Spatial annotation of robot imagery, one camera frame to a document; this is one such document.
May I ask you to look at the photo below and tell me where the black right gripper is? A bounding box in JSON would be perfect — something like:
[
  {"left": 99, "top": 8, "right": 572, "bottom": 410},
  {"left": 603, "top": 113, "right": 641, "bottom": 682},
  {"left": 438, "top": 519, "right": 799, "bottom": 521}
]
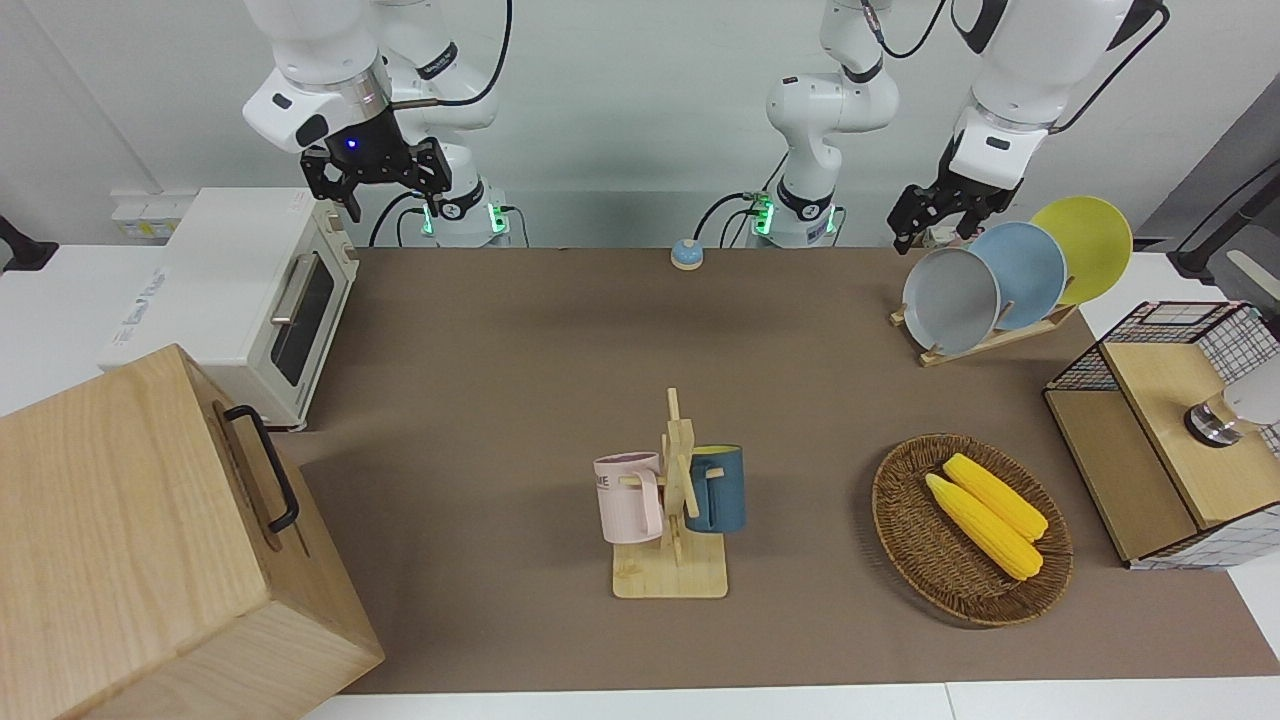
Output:
[{"left": 300, "top": 108, "right": 451, "bottom": 223}]

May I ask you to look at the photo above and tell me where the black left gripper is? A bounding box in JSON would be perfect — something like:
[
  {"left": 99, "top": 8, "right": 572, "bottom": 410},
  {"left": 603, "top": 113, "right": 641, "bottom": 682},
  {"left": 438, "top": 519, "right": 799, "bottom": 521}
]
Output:
[{"left": 888, "top": 170, "right": 1021, "bottom": 255}]

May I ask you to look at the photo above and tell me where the gray plate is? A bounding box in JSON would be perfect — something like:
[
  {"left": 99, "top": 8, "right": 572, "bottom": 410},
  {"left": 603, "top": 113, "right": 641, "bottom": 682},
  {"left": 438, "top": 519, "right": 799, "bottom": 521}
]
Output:
[{"left": 902, "top": 248, "right": 1002, "bottom": 356}]

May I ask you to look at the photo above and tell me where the blue plate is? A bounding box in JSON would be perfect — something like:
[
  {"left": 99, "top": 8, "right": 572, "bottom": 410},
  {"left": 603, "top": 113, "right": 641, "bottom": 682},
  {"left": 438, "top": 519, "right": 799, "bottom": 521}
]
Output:
[{"left": 968, "top": 222, "right": 1068, "bottom": 332}]

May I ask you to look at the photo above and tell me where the low wooden plate rack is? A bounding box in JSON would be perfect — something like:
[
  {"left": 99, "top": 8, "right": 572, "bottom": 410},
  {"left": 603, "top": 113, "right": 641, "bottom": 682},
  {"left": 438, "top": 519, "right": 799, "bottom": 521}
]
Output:
[{"left": 890, "top": 300, "right": 1079, "bottom": 368}]

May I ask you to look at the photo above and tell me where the yellow plate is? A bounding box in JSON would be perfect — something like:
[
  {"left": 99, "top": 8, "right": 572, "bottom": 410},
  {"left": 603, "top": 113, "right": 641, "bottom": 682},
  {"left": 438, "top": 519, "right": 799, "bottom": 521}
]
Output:
[{"left": 1030, "top": 196, "right": 1134, "bottom": 307}]

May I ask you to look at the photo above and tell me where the white toaster oven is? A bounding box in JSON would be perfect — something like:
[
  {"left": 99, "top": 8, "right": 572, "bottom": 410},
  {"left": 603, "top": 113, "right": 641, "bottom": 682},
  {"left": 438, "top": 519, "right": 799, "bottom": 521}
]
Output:
[{"left": 97, "top": 187, "right": 361, "bottom": 433}]

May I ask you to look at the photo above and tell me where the brown table mat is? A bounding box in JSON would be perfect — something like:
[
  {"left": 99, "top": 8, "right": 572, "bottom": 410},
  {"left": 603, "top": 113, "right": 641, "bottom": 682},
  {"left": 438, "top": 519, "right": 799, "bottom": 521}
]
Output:
[{"left": 270, "top": 247, "right": 1280, "bottom": 695}]

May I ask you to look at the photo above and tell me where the yellow corn cob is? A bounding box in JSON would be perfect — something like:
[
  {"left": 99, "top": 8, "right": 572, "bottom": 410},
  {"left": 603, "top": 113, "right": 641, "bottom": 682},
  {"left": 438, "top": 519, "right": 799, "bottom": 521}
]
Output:
[
  {"left": 943, "top": 453, "right": 1049, "bottom": 543},
  {"left": 925, "top": 473, "right": 1044, "bottom": 581}
]

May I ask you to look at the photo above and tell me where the brown wicker basket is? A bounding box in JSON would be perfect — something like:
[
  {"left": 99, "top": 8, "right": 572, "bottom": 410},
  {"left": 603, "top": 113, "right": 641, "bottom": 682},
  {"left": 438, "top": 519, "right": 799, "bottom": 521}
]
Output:
[{"left": 872, "top": 433, "right": 1074, "bottom": 628}]

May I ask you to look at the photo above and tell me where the dark blue mug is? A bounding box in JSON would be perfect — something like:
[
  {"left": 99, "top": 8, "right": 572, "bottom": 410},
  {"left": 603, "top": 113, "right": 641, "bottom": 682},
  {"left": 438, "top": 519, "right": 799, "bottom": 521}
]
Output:
[{"left": 685, "top": 445, "right": 747, "bottom": 534}]

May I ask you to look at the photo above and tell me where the metal cup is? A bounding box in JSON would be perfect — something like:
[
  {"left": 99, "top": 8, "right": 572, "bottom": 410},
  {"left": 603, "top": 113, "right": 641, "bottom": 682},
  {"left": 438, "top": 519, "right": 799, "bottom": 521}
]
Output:
[{"left": 1184, "top": 355, "right": 1280, "bottom": 448}]

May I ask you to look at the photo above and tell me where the pink mug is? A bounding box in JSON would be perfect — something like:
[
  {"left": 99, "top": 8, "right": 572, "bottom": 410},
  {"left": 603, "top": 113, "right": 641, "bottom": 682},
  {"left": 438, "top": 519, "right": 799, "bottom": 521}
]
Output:
[{"left": 593, "top": 452, "right": 666, "bottom": 545}]

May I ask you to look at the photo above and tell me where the large wooden box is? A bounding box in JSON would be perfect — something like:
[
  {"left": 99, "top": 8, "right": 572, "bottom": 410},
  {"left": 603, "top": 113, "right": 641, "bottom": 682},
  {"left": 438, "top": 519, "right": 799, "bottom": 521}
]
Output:
[{"left": 0, "top": 343, "right": 386, "bottom": 720}]

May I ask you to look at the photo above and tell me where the wooden mug tree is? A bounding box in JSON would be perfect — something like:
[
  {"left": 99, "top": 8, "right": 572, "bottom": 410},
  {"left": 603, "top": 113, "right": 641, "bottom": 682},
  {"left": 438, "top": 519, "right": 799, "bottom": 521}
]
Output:
[{"left": 612, "top": 388, "right": 729, "bottom": 600}]

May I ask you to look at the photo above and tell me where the black right base cable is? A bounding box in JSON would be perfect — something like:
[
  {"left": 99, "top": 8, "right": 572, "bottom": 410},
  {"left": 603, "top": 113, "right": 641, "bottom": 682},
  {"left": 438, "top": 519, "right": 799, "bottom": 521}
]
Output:
[{"left": 368, "top": 190, "right": 433, "bottom": 248}]

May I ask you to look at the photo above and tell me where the black base cable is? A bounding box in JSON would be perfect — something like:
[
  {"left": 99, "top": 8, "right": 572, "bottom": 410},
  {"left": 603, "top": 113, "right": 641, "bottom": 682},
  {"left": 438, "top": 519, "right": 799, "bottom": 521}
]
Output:
[
  {"left": 693, "top": 190, "right": 763, "bottom": 249},
  {"left": 368, "top": 190, "right": 433, "bottom": 248}
]

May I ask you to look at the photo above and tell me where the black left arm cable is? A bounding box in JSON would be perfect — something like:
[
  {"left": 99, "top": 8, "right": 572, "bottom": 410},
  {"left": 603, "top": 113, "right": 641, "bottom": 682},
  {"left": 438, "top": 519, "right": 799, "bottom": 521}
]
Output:
[{"left": 862, "top": 0, "right": 949, "bottom": 59}]

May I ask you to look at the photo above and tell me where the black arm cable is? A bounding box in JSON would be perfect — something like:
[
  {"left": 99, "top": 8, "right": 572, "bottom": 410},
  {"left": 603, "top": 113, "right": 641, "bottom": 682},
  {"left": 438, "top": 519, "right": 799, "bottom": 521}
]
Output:
[
  {"left": 862, "top": 0, "right": 949, "bottom": 59},
  {"left": 395, "top": 0, "right": 514, "bottom": 108}
]

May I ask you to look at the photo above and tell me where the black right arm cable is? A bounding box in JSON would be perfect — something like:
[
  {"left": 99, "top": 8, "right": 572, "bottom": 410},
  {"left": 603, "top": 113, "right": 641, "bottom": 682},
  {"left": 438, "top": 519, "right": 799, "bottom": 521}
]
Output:
[{"left": 395, "top": 0, "right": 514, "bottom": 108}]

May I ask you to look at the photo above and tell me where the black left base cable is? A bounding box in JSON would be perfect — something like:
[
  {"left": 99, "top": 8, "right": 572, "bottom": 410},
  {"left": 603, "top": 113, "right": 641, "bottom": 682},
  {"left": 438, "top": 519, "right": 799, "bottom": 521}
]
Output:
[{"left": 693, "top": 190, "right": 763, "bottom": 249}]

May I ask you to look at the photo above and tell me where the black box handle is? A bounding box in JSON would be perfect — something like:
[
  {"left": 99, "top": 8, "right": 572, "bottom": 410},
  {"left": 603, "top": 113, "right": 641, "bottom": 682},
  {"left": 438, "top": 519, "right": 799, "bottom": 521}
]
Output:
[{"left": 222, "top": 404, "right": 301, "bottom": 534}]

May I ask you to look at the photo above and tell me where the wire and wood shelf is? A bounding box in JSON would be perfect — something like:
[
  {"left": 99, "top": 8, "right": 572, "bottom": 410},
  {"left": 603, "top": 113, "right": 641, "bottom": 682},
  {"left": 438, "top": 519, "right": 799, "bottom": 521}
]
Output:
[{"left": 1043, "top": 300, "right": 1280, "bottom": 571}]

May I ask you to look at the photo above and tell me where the black clamp mount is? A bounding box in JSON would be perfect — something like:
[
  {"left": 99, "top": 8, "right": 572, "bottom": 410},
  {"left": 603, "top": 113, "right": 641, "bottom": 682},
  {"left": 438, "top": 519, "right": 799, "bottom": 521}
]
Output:
[{"left": 0, "top": 215, "right": 58, "bottom": 273}]

